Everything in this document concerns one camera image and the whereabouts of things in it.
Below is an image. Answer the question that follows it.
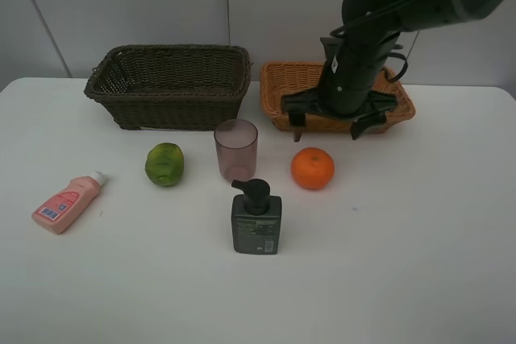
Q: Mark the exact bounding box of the dark green pump bottle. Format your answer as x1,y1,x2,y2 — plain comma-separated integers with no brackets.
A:
231,179,282,255

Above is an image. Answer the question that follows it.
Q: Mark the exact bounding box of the green lime fruit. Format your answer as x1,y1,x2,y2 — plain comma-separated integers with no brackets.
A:
144,143,185,187

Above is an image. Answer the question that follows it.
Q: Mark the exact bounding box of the dark brown wicker basket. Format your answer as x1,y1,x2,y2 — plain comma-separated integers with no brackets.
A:
85,44,251,131

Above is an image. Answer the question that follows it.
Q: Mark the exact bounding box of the pink lotion bottle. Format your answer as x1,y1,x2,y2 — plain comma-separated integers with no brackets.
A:
31,172,107,234

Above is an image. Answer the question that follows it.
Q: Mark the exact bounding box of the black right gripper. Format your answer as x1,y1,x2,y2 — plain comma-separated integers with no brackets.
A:
281,33,399,143

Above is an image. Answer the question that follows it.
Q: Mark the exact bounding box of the translucent purple plastic cup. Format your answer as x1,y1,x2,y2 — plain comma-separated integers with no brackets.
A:
214,119,258,182

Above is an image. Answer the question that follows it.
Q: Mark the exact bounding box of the orange mandarin fruit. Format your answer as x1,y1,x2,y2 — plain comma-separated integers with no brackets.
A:
290,147,335,190

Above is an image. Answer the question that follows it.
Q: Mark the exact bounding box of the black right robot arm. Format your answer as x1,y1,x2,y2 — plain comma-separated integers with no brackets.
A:
281,0,503,140

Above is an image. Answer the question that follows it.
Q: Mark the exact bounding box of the light orange wicker basket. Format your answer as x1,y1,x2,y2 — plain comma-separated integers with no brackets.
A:
260,61,416,135

